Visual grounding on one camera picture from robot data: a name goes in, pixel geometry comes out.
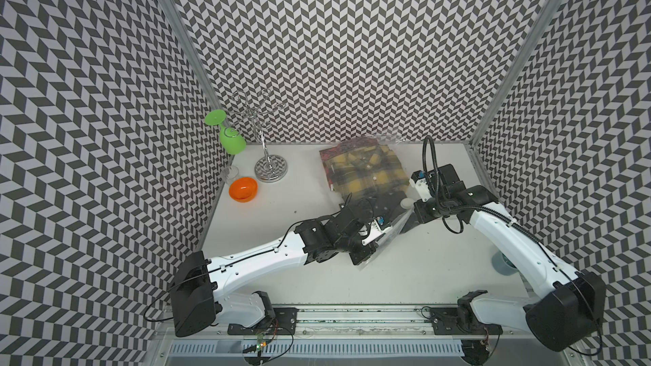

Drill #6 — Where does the clear plastic vacuum bag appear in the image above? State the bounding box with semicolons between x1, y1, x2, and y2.
319;135;418;268

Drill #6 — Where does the yellow plaid shirt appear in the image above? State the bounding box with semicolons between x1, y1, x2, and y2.
323;145;410;201

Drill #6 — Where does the red black plaid shirt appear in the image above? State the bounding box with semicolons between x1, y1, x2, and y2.
320;137;379;162

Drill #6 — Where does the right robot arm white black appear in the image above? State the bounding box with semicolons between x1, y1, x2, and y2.
410;164;606;352

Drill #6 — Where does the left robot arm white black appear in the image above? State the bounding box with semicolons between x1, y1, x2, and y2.
169;206;393;337

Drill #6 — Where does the grey blue cup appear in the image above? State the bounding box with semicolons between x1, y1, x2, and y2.
492;252;518;276

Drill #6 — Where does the chrome glass holder stand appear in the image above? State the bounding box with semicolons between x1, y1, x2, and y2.
233;91;288;184

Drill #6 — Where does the orange plastic bowl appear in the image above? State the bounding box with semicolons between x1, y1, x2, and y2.
228;177;259;203

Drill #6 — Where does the clear plastic cup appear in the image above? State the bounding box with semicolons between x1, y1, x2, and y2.
221;165;240;184

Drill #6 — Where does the green plastic wine glass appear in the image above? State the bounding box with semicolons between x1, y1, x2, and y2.
204;109;247;155

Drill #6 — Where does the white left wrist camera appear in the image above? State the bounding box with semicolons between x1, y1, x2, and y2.
361;218;393;247

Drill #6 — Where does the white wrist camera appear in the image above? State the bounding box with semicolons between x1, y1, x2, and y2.
410;170;432;202
361;218;393;247

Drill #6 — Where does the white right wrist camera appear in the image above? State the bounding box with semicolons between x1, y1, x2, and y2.
410;170;432;202

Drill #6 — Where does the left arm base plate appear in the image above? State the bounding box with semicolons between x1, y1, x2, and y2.
227;291;298;336

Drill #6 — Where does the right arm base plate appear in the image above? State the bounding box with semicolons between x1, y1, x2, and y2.
421;290;504;337

